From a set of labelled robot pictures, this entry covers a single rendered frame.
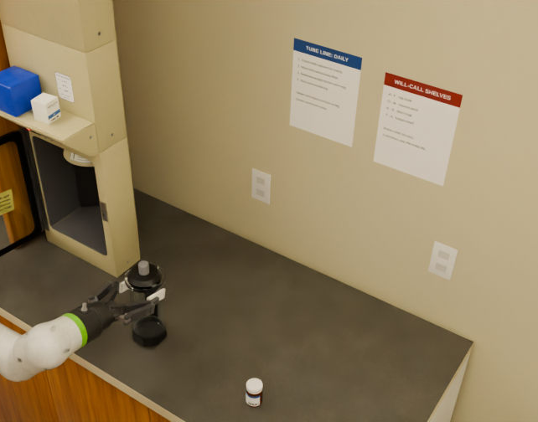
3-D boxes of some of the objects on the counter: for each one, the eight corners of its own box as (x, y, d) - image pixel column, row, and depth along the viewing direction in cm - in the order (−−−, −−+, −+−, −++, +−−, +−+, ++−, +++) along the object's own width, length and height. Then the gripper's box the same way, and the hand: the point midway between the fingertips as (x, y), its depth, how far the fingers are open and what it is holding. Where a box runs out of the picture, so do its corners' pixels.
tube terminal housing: (99, 204, 256) (68, -3, 209) (168, 237, 242) (152, 23, 195) (46, 240, 239) (0, 23, 192) (117, 278, 225) (85, 54, 178)
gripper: (124, 326, 172) (182, 290, 190) (60, 290, 181) (121, 259, 199) (121, 351, 175) (179, 312, 193) (59, 315, 184) (120, 281, 202)
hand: (144, 289), depth 194 cm, fingers closed on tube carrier, 9 cm apart
